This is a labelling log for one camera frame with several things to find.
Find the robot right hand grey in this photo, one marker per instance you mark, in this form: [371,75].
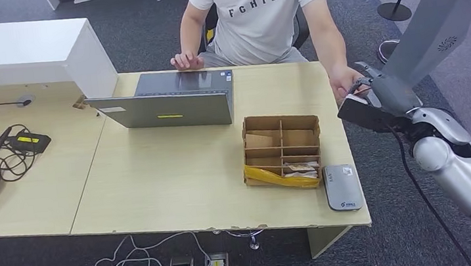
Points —
[395,95]

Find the person's left hand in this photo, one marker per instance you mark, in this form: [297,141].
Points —
[341,79]

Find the person's right hand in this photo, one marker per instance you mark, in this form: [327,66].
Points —
[188,61]

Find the person's right forearm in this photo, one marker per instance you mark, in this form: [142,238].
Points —
[191,42]

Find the person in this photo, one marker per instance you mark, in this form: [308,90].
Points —
[259,29]

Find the patterned room key card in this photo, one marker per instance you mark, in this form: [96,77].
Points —
[301,176]
[302,166]

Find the grey card reader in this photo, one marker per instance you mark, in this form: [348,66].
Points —
[342,190]

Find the chrome round base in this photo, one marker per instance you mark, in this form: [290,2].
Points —
[388,48]

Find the grey laptop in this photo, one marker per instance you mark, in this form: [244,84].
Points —
[171,108]

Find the grey kiosk stand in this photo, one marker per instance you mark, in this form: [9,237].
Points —
[433,19]

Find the cardboard organizer box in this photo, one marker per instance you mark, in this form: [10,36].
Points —
[262,125]

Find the beige desk leg panel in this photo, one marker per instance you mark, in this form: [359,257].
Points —
[323,241]

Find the black gooseneck microphone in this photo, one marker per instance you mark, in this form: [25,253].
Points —
[26,101]

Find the white counter shelf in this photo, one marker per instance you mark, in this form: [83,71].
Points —
[12,46]

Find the black adapter with yellow label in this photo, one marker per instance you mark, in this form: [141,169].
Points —
[30,142]

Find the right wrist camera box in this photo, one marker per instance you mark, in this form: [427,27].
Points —
[365,114]

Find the small wooden bracket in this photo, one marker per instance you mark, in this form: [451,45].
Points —
[80,103]

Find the chrome bracket under desk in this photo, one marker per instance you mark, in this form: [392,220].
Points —
[254,245]

